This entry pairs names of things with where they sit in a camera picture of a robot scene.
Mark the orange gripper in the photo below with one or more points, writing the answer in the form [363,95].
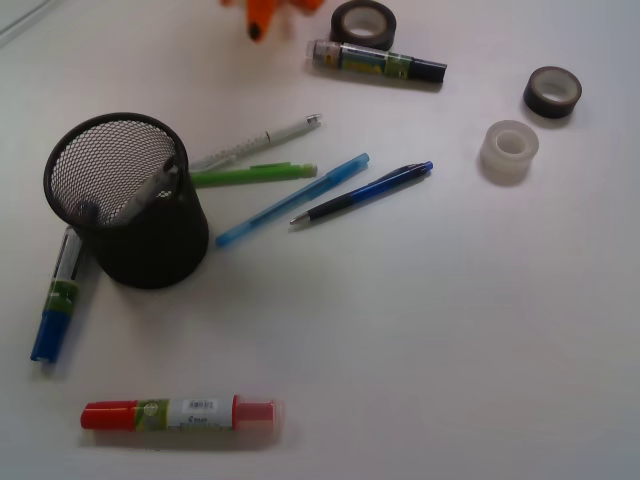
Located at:
[260,13]

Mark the white pen with silver clip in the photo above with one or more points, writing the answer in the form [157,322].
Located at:
[258,143]

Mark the green mechanical pencil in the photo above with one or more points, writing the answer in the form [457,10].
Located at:
[254,174]

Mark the light blue capped pen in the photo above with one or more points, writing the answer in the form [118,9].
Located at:
[310,192]

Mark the grey pen with dark tip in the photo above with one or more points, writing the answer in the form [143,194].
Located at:
[159,181]

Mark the dark blue click pen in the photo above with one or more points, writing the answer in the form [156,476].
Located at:
[391,181]

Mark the black mesh pen holder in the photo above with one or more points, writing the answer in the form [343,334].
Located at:
[97,167]

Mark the black tape roll top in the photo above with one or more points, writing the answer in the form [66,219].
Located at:
[364,23]

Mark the black tape roll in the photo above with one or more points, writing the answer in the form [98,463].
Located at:
[364,23]
[552,92]

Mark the black whiteboard marker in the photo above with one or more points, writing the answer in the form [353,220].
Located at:
[353,58]

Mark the clear tape roll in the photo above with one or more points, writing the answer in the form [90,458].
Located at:
[509,147]

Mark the black tape roll right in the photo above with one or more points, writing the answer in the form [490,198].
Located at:
[552,92]

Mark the blue whiteboard marker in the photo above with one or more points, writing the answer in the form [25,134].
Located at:
[70,273]

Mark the red whiteboard marker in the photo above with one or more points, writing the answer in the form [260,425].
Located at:
[199,414]

